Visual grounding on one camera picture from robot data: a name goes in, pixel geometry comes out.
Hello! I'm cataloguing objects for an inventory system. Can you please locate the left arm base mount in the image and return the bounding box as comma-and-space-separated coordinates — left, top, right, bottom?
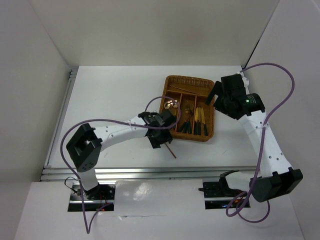
64, 176, 116, 212

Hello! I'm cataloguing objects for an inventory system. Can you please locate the copper chopstick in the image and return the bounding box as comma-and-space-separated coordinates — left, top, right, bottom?
169, 85, 205, 96
164, 143, 177, 159

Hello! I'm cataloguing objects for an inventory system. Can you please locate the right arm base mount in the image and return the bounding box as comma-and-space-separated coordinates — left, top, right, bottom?
198, 170, 243, 210

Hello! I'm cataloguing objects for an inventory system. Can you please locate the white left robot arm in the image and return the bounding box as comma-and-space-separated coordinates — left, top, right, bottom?
66, 110, 177, 200

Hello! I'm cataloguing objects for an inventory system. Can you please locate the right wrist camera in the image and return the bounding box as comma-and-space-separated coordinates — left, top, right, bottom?
236, 71, 250, 89

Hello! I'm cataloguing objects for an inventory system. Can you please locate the gold fork green handle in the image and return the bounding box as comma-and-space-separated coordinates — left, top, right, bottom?
185, 108, 193, 134
178, 107, 193, 134
180, 110, 188, 133

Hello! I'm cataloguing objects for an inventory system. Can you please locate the gold knife green handle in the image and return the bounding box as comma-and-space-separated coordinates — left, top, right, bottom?
200, 108, 208, 136
194, 107, 199, 135
197, 107, 202, 135

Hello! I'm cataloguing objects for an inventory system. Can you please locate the brown wicker cutlery tray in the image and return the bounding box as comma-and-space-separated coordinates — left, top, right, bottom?
159, 75, 215, 142

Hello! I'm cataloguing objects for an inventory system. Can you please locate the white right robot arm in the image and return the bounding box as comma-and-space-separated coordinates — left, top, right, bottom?
205, 74, 303, 203

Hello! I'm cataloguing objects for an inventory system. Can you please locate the aluminium table frame rail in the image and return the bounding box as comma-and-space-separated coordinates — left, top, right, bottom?
41, 65, 257, 181

